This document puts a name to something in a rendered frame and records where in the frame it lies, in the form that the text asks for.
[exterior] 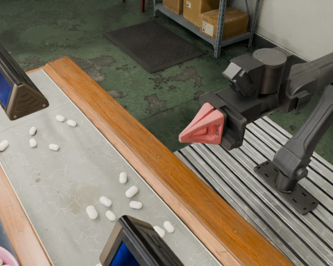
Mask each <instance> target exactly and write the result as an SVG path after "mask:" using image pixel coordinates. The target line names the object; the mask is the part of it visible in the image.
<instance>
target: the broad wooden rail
mask: <svg viewBox="0 0 333 266"><path fill-rule="evenodd" d="M43 71H44V72H45V73H46V74H47V75H48V76H49V77H50V78H51V79H52V80H53V82H54V83H55V84H56V85H57V86H58V87H59V88H60V89H61V90H62V91H63V92H64V93H65V95H66V96H67V97H68V98H69V99H70V100H71V101H72V102H73V103H74V104H75V105H76V107H77V108H78V109H79V110H80V111H81V112H82V113H83V114H84V115H85V116H86V117H87V119H88V120H89V121H90V122H91V123H92V124H93V125H94V126H95V127H96V128H97V129H98V131H99V132H100V133H101V134H102V135H103V136H104V137H105V138H106V139H107V140H108V141H109V143H110V144H111V145H112V146H113V147H114V148H115V149H116V150H117V151H118V152H119V153H120V154H121V156H122V157H123V158H124V159H125V160H126V161H127V162H128V163H129V164H130V165H131V166H132V168H133V169H134V170H135V171H136V172H137V173H138V174H139V175H140V176H141V177H142V178H143V180H144V181H145V182H146V183H147V184H148V185H149V187H150V188H151V189H153V190H154V192H155V193H156V194H157V195H158V196H159V197H160V199H161V200H162V201H164V202H165V203H166V205H167V206H168V207H169V208H170V209H171V211H172V212H173V213H174V214H175V215H176V216H177V217H178V218H179V219H180V220H181V221H182V222H183V224H184V225H185V226H186V227H187V228H188V229H189V230H190V231H191V232H192V233H193V234H194V236H195V237H196V238H197V239H198V240H199V241H200V242H201V243H202V244H203V245H204V246H205V248H206V249H207V250H208V251H209V252H210V253H211V254H212V255H213V256H214V257H215V258H216V259H217V261H218V262H219V263H220V264H221V265H222V266H295V265H294V264H293V263H292V262H291V261H290V260H289V259H288V258H287V257H286V256H285V255H283V254H282V253H281V252H280V251H279V250H278V249H277V248H276V247H275V246H274V245H273V244H272V243H270V242H269V241H268V240H267V239H266V238H265V237H264V236H263V235H262V234H261V233H260V232H259V231H257V230H256V229H255V228H254V227H253V226H252V225H250V224H249V223H248V222H247V221H246V220H245V219H244V218H243V217H242V216H241V215H240V214H239V213H237V212H236V211H235V210H234V209H233V208H232V207H231V206H230V205H229V204H228V203H227V202H226V201H224V200H223V199H222V198H221V197H220V196H219V195H218V194H217V193H216V192H215V191H214V190H213V189H211V188H210V187H209V186H208V185H207V184H206V183H205V182H204V181H203V180H202V179H201V178H199V177H198V176H197V175H196V174H195V173H194V172H193V171H192V170H191V169H190V168H189V167H188V166H187V165H186V164H184V163H183V162H182V161H181V160H180V159H179V158H178V157H177V156H176V155H175V154H174V153H173V152H171V151H170V150H169V149H168V148H167V147H166V146H165V145H164V144H162V143H161V142H160V141H159V140H158V139H157V138H156V137H155V136H154V135H153V134H152V133H150V132H149V131H148V130H147V129H146V128H145V127H144V126H143V125H142V124H141V123H140V122H139V121H137V120H136V119H135V118H134V117H133V116H132V115H131V114H130V113H129V112H128V111H127V110H126V109H124V108H123V107H122V106H121V105H120V104H119V103H118V102H117V101H116V100H115V99H114V98H113V97H111V96H110V95H109V94H108V93H107V92H106V91H105V90H104V89H103V88H102V87H101V86H100V85H99V84H97V83H96V82H95V81H94V80H93V79H92V78H91V77H90V76H89V75H88V74H87V73H86V72H85V71H83V70H82V69H81V68H80V67H79V66H78V65H76V64H75V63H74V62H73V60H72V59H70V58H69V57H68V56H65V57H63V58H60V59H57V60H54V61H51V62H48V63H47V64H46V65H45V67H44V69H43Z"/></svg>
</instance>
